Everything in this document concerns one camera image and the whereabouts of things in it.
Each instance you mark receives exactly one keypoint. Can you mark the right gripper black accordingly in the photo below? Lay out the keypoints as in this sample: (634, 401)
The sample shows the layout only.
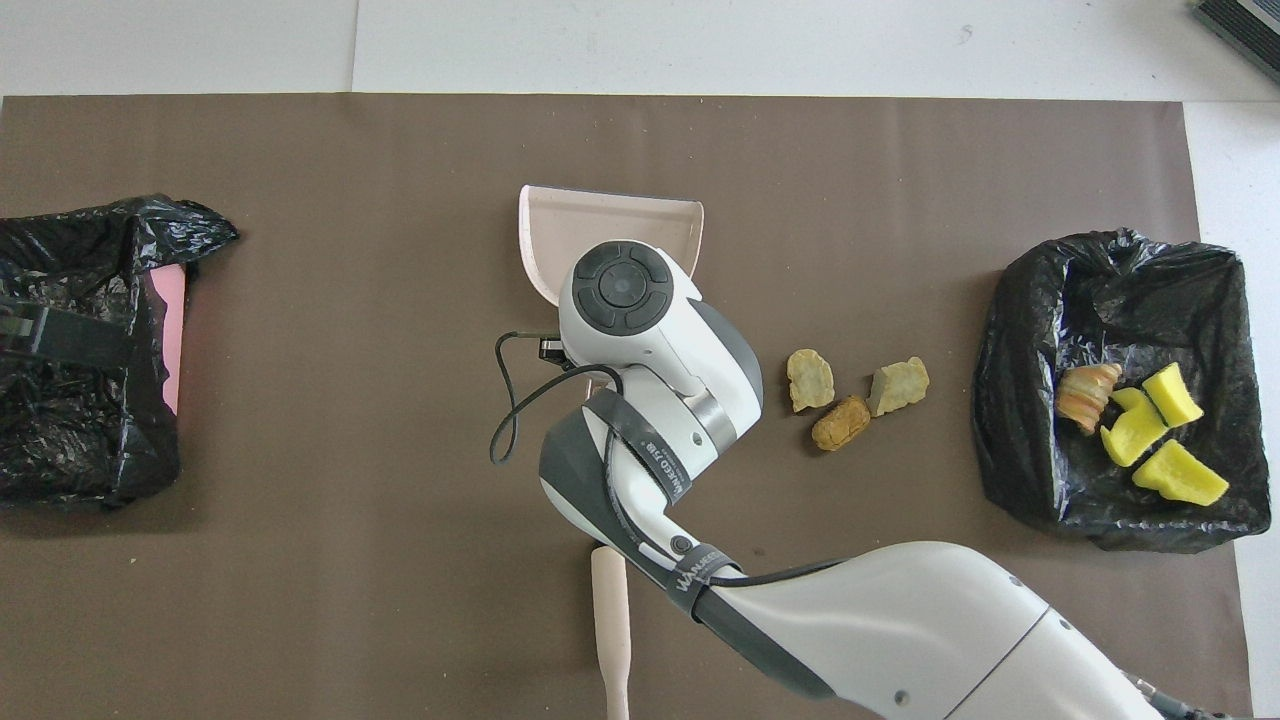
(553, 350)

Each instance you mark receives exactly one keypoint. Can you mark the beige plastic dustpan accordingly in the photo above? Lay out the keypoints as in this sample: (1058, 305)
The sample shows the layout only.
(600, 220)

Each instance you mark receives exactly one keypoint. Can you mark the tan yellow sponge piece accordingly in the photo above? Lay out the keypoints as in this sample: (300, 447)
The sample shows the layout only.
(810, 379)

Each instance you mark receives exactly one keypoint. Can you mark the beige hand brush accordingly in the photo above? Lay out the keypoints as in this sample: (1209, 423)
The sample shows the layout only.
(611, 620)

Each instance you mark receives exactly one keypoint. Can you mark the orange brown sponge piece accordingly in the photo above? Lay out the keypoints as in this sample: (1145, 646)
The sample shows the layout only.
(840, 422)

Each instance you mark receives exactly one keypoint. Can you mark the greenish tan sponge piece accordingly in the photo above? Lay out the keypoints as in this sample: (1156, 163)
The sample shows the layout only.
(898, 386)

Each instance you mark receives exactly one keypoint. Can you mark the beige sponge piece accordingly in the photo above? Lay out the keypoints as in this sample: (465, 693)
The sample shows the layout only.
(1087, 396)

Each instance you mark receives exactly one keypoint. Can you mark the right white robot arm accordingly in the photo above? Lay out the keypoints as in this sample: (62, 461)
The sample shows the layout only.
(900, 620)

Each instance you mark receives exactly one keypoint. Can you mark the pink plastic bin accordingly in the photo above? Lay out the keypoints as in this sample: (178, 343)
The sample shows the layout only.
(172, 340)

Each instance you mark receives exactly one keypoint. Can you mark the right black-bagged bin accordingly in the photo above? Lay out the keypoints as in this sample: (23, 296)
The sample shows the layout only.
(1030, 420)

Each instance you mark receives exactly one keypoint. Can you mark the left black-bagged pink bin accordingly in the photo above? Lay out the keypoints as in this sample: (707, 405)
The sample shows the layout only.
(70, 430)

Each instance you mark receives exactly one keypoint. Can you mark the brown paper mat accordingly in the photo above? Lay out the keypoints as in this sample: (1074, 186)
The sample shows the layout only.
(350, 150)

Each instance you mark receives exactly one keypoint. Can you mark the dark grey ribbed device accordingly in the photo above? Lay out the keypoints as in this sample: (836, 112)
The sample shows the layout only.
(1250, 25)

